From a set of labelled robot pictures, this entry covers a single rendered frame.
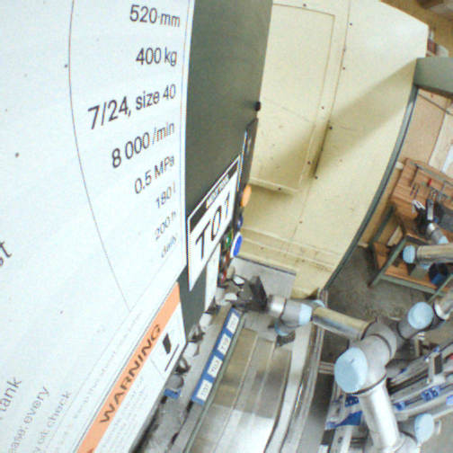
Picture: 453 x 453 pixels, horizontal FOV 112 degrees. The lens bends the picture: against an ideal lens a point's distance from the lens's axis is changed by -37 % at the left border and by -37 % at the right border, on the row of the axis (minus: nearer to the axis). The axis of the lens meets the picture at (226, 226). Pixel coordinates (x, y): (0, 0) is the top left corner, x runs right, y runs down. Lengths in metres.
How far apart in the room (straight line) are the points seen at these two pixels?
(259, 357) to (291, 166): 0.91
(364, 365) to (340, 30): 1.03
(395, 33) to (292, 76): 0.48
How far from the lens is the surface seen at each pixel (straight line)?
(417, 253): 1.11
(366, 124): 0.98
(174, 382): 0.68
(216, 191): 0.17
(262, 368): 1.22
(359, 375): 0.64
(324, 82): 0.93
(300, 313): 0.85
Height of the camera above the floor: 1.88
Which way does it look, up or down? 40 degrees down
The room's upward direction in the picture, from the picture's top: 7 degrees clockwise
